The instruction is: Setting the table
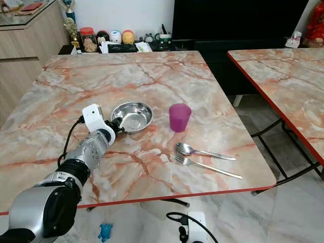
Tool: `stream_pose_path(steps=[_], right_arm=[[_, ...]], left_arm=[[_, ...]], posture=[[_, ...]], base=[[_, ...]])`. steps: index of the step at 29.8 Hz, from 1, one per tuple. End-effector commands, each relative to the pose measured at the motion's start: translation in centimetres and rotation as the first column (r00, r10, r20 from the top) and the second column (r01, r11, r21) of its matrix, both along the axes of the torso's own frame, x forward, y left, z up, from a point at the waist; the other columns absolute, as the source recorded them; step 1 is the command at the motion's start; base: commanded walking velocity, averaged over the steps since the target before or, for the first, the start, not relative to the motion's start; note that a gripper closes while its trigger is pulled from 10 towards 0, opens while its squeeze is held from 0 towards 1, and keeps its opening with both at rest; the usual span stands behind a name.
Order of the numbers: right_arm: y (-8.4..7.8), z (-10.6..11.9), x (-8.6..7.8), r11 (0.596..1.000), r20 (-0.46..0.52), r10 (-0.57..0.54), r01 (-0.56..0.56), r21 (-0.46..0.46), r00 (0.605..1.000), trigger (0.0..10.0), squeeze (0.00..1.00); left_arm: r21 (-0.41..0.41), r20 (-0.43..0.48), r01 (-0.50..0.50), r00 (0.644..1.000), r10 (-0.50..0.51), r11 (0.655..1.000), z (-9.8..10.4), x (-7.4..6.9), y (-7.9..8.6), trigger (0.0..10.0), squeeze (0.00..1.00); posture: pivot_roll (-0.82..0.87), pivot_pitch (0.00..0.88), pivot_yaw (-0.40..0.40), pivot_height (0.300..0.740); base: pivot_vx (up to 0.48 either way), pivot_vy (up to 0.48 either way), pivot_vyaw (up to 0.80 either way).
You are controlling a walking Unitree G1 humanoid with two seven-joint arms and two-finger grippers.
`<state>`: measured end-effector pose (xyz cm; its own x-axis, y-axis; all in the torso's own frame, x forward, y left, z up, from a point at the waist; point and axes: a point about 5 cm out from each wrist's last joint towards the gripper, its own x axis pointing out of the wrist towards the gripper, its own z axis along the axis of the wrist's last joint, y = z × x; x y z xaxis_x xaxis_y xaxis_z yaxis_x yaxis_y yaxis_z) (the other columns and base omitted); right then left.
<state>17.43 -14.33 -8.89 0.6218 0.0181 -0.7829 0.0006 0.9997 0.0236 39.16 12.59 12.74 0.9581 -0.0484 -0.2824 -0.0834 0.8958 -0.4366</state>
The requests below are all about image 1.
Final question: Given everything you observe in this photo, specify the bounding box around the flat black box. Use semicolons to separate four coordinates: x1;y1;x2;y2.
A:
110;44;137;53

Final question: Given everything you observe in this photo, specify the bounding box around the round white figurine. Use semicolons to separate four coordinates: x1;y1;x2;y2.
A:
110;30;123;45

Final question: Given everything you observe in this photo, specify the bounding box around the green and white mug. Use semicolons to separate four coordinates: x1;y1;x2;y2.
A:
156;24;174;49

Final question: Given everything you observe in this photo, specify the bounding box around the red flat book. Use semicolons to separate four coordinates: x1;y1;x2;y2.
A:
19;2;45;14

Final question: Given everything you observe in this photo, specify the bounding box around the blue and gold trophy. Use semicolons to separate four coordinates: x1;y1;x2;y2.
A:
61;0;77;24

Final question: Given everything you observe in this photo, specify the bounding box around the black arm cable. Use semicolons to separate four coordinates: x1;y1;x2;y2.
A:
63;116;86;169
166;211;219;243

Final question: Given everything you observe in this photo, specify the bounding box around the small blue toy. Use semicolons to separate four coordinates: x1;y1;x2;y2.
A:
98;223;114;241

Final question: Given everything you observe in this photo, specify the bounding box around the stainless steel bowl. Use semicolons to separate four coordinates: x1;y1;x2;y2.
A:
110;101;154;134

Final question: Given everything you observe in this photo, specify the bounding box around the small gold trophy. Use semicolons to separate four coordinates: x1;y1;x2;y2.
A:
63;18;80;49

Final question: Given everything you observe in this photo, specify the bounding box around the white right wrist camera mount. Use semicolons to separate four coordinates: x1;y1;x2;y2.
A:
186;212;208;243

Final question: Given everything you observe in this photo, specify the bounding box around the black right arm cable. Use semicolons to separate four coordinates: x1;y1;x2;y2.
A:
166;211;219;243

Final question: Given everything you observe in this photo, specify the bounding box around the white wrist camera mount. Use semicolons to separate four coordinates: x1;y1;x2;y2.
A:
186;212;208;243
82;104;116;143

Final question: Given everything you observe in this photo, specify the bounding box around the white green paper packet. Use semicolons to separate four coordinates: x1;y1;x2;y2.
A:
134;42;153;53

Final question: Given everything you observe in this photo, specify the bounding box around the stainless steel spoon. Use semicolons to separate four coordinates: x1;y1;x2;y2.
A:
176;142;237;161

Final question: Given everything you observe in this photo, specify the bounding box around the purple plastic cup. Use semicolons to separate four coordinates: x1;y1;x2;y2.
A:
169;103;192;133

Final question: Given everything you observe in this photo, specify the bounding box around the round orange figurine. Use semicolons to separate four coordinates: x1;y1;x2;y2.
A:
122;29;136;45

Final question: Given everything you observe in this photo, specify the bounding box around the red figure ornament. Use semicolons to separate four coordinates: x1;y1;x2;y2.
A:
303;2;324;49

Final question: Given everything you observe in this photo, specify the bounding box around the light wooden cabinet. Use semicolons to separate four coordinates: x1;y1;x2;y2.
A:
0;0;70;126

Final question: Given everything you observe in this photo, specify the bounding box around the round black figurine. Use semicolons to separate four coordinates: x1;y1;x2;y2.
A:
96;30;110;45

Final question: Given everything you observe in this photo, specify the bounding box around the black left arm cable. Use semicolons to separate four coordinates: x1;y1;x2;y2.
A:
63;116;86;169

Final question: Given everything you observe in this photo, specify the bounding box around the white and pink doll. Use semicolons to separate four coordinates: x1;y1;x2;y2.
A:
285;30;303;49

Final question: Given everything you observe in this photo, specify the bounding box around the marble pattern table red edge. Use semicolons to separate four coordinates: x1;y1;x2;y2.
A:
0;50;277;216
227;48;324;195

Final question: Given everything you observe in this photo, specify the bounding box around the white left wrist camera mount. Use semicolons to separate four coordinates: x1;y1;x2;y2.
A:
82;104;116;143

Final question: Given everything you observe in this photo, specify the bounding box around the red lid snack jar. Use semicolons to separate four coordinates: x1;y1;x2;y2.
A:
79;27;98;53

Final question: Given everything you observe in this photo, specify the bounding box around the crumpled white tissue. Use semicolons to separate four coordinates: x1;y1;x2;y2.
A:
100;40;112;54

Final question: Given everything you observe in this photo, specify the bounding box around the stainless steel fork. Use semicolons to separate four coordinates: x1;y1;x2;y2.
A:
174;154;244;180

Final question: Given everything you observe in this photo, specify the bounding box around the black television screen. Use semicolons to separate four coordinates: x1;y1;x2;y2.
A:
172;0;310;42

